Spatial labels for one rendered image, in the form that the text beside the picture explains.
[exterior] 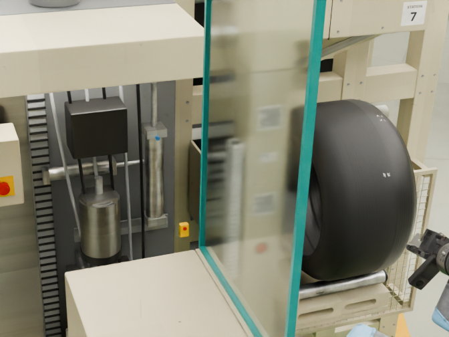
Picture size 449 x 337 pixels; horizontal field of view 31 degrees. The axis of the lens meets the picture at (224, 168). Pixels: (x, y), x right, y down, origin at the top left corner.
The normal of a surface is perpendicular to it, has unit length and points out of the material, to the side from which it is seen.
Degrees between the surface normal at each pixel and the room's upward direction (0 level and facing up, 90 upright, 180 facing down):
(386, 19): 90
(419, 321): 0
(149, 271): 0
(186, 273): 0
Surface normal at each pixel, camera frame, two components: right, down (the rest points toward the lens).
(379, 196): 0.33, 0.04
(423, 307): 0.04, -0.89
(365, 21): 0.35, 0.44
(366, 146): 0.23, -0.47
